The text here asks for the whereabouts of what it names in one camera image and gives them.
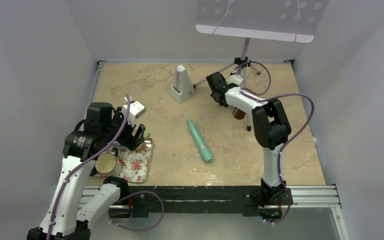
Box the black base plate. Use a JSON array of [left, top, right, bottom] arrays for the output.
[[116, 185, 292, 220]]

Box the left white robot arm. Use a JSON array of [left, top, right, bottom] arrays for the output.
[[26, 99, 146, 240]]

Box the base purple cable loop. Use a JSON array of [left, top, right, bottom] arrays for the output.
[[107, 190, 165, 232]]

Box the brown striped mug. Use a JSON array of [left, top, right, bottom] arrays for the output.
[[232, 107, 247, 120]]

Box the aluminium frame rail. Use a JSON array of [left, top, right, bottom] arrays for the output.
[[80, 70, 341, 226]]

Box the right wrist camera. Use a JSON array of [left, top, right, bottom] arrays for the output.
[[226, 73, 244, 86]]

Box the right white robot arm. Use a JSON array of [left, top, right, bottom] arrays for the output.
[[206, 72, 292, 207]]

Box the purple tripod stand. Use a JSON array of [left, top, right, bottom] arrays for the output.
[[193, 37, 261, 132]]

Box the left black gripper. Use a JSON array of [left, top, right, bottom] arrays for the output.
[[101, 106, 145, 150]]

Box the white metronome-shaped object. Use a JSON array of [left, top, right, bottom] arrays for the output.
[[169, 64, 195, 104]]

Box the floral tray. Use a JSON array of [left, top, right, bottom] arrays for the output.
[[90, 138, 154, 184]]

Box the green mug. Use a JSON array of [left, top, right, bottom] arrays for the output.
[[143, 131, 151, 140]]

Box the perforated white panel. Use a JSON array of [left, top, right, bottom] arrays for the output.
[[195, 0, 329, 44]]

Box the teal cylindrical bottle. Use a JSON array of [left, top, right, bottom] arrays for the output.
[[186, 119, 214, 163]]

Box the cream mug black handle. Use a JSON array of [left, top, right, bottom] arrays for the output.
[[95, 148, 123, 177]]

